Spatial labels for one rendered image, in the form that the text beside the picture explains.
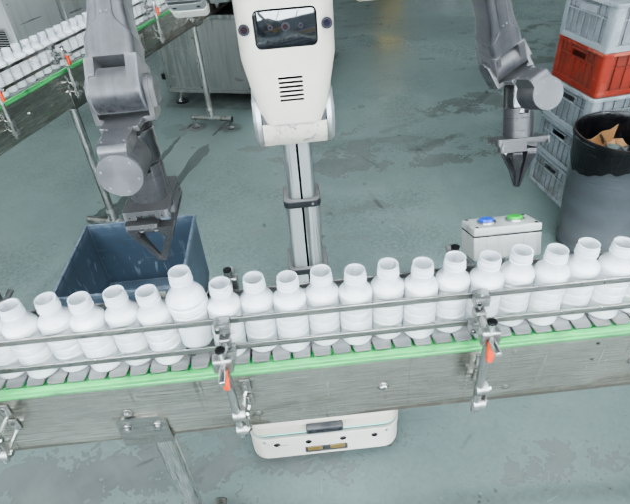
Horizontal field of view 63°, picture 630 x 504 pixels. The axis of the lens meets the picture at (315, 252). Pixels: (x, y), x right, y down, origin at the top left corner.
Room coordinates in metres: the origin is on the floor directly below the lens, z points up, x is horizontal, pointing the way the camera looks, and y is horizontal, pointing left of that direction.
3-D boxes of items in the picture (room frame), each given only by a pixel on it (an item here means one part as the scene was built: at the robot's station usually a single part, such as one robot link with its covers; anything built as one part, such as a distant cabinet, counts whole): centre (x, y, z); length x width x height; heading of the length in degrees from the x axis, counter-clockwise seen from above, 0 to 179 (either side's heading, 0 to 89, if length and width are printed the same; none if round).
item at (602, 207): (2.12, -1.48, 0.32); 0.45 x 0.45 x 0.64
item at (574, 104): (2.67, -1.72, 0.55); 0.61 x 0.41 x 0.22; 99
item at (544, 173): (2.67, -1.73, 0.11); 0.61 x 0.41 x 0.22; 97
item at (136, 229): (0.64, 0.23, 1.30); 0.07 x 0.07 x 0.09; 2
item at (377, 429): (1.32, 0.03, 0.24); 0.68 x 0.53 x 0.41; 1
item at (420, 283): (0.68, -0.18, 1.08); 0.06 x 0.06 x 0.17
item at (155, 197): (0.66, 0.23, 1.37); 0.10 x 0.07 x 0.07; 2
